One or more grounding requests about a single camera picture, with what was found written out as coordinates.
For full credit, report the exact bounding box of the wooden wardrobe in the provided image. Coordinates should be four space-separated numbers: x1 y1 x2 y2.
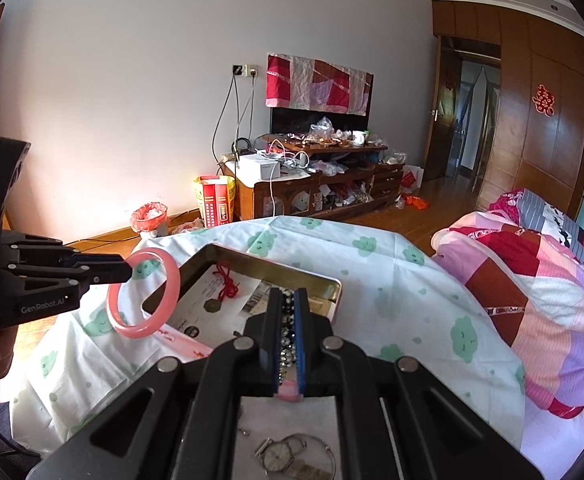
432 0 584 221

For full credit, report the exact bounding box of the pink metal tin box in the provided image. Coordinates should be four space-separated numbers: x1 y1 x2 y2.
142 243 343 403

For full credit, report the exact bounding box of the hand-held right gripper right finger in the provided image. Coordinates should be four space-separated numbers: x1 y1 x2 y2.
294 288 542 480

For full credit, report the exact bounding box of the black crystal bead bracelet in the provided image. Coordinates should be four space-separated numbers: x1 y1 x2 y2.
278 287 303 386

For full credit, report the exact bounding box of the wooden television cabinet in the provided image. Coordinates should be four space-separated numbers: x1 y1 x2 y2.
222 135 405 221

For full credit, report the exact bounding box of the pink bangle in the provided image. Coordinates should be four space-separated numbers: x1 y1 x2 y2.
106 248 181 339

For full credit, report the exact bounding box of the white cardboard box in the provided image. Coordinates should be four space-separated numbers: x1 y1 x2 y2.
235 154 283 186

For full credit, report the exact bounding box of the grey striped patchwork pillow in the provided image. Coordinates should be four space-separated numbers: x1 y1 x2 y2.
516 192 584 278

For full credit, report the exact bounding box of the red yellow gift box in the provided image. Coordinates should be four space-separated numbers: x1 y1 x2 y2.
194 175 236 228

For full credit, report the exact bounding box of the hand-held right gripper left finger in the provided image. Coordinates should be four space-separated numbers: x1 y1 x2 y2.
27 288 283 480

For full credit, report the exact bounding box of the pale lilac bed sheet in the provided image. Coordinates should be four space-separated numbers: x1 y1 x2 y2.
519 400 584 480

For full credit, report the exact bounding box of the waste bin with red bag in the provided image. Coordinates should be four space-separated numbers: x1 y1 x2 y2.
131 201 169 239

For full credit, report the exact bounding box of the grey power cable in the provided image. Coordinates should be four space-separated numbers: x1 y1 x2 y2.
212 76 237 162

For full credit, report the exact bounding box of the black television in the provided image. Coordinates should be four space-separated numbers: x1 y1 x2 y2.
270 105 373 136

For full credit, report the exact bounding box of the silver wristwatch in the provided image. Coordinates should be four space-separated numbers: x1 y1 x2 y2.
254 434 337 480

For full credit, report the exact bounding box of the red knotted cord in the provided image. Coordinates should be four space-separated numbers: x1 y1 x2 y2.
214 260 245 306

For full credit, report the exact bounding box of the red paper wall decoration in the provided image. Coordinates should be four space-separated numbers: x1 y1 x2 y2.
532 85 557 117

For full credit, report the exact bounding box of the dark wooden door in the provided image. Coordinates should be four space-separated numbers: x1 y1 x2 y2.
424 35 460 181

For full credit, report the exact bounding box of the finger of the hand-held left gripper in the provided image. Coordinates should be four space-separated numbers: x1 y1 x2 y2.
19 269 132 293
0 232 133 273

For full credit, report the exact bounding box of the pink floral pillow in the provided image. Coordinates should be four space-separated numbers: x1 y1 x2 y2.
489 190 527 221

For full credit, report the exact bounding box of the pink red patchwork quilt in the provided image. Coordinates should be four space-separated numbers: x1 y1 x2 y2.
432 210 584 418

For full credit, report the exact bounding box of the cloud print bed sheet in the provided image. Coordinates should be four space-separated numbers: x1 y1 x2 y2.
9 215 527 480

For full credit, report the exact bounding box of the red patchwork dust cloth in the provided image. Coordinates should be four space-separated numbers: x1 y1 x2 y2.
266 52 374 116

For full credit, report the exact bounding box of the red white paper bag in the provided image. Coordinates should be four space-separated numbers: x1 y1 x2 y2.
402 165 425 193

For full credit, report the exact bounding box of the printed paper liner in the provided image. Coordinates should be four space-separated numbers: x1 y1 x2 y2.
169 272 273 346

